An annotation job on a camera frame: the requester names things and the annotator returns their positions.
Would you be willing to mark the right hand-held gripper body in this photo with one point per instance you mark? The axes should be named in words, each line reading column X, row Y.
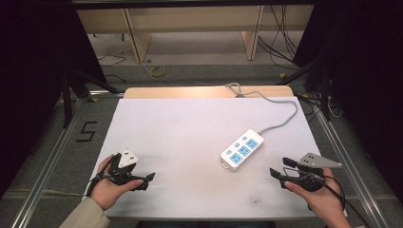
column 309, row 177

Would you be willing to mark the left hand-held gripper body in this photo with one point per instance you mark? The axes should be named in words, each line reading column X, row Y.
column 122, row 175

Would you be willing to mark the person's left hand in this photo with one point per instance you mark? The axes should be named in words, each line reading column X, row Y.
column 106, row 191

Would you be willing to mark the person's right hand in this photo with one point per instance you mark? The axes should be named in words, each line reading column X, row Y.
column 321, row 198

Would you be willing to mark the white power strip blue sockets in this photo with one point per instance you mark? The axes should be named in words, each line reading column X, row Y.
column 242, row 149

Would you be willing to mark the black tripod stand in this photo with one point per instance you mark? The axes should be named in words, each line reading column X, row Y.
column 71, row 91
column 323, row 85

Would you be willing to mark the black curtain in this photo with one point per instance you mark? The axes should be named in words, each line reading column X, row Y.
column 364, row 79
column 34, row 79

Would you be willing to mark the wooden shelf unit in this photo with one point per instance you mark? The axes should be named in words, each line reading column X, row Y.
column 196, row 19

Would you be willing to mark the aluminium floor rail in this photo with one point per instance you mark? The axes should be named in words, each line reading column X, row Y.
column 351, row 164
column 47, row 164

